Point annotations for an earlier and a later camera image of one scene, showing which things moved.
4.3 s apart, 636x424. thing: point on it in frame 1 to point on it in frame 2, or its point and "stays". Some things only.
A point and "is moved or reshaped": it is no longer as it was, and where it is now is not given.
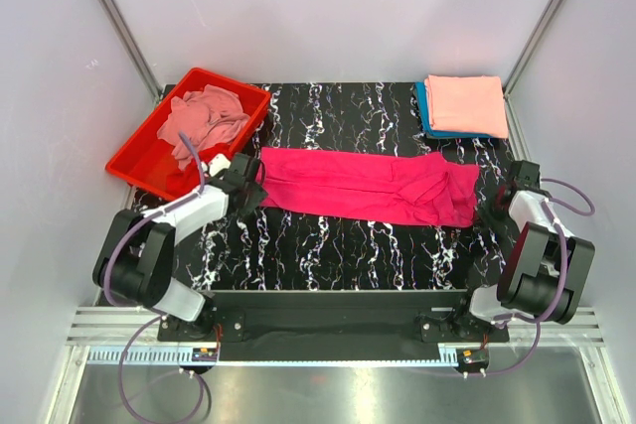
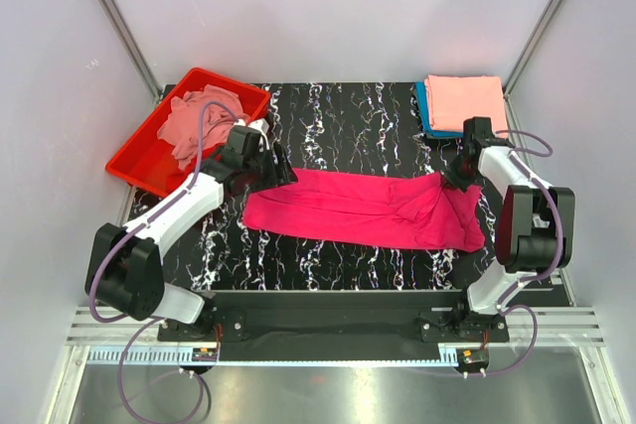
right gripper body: (496, 212) to (459, 175)
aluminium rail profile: (112, 326) stays
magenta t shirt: (418, 188) is moved or reshaped
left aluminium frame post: (112, 5) stays
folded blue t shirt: (426, 127) stays
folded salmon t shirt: (467, 103) stays
